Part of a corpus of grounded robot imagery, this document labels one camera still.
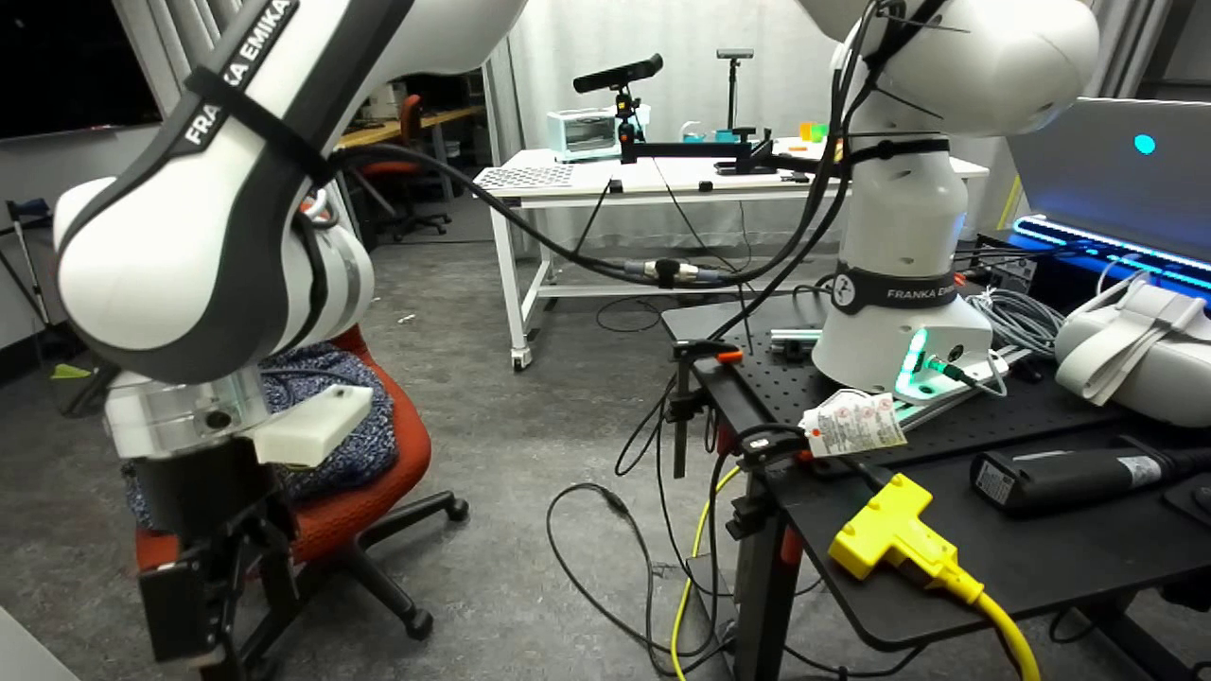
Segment white printed paper packet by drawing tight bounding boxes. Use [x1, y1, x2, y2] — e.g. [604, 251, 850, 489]
[796, 385, 912, 463]

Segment black stereo camera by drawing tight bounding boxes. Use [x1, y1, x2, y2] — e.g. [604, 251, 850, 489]
[573, 49, 666, 97]

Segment white toy microwave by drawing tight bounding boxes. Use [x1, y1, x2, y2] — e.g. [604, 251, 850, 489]
[543, 107, 623, 163]

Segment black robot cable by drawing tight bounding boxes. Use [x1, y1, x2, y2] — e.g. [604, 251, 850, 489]
[315, 0, 942, 352]

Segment black wall screen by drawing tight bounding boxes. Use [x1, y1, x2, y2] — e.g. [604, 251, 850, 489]
[0, 0, 167, 145]

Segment small red office chair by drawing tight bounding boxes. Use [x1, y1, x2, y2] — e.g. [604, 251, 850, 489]
[357, 92, 454, 243]

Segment orange office chair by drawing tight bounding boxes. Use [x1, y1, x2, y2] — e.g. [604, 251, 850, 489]
[129, 321, 474, 678]

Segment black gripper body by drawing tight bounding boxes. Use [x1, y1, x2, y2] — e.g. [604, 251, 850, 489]
[121, 435, 276, 550]

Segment black clamp with orange handle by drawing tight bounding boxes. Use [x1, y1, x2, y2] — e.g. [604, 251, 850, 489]
[662, 335, 751, 484]

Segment yellow power plug with cable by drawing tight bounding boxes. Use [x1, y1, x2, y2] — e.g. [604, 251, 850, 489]
[826, 468, 1046, 681]

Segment long wooden desk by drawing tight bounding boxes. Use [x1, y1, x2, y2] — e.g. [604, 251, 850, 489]
[331, 103, 488, 163]

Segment grey cable bundle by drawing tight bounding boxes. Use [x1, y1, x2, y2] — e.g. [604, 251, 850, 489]
[963, 284, 1066, 363]

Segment colourful toy blocks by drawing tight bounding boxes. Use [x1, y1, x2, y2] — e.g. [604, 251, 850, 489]
[791, 116, 855, 146]

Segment grey strapped headset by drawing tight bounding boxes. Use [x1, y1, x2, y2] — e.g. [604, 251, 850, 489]
[1053, 276, 1211, 432]

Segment white metal table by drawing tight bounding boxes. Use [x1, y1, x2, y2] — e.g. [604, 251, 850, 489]
[466, 145, 864, 373]

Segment black metal workbench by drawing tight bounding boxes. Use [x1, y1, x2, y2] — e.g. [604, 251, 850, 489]
[657, 295, 1211, 681]

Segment thin yellow cable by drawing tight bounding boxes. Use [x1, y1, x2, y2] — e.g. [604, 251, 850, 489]
[666, 456, 751, 681]

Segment laptop with blue light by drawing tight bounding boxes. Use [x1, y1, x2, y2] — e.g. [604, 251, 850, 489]
[1004, 94, 1211, 310]

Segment black upright stand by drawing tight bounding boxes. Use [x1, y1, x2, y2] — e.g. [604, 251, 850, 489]
[713, 47, 756, 137]

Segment black crutch stand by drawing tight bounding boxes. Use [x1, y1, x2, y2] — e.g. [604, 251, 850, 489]
[0, 193, 78, 332]

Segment black looped floor cable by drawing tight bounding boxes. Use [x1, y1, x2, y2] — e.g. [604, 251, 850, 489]
[543, 482, 713, 675]

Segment white green base bracket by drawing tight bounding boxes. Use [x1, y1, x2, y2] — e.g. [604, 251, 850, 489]
[891, 321, 1014, 410]

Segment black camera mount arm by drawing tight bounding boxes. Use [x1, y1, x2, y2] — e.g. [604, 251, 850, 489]
[613, 86, 781, 178]

